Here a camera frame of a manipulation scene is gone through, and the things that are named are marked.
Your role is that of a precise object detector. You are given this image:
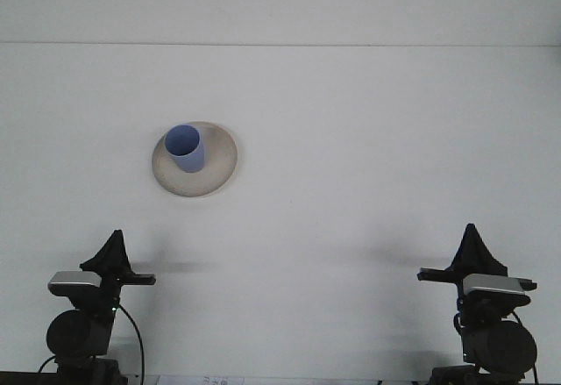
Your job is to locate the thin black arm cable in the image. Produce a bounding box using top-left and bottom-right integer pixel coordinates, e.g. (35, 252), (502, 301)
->
(114, 303), (146, 381)
(511, 310), (540, 385)

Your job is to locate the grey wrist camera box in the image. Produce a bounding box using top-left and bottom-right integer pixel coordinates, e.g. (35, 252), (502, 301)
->
(461, 273), (528, 297)
(46, 270), (103, 297)

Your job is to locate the pale blue cup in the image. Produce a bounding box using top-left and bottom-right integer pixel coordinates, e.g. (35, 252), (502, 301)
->
(164, 125), (206, 175)

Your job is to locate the pale round plate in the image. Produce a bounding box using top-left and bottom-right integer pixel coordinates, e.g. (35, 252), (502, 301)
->
(152, 120), (240, 199)

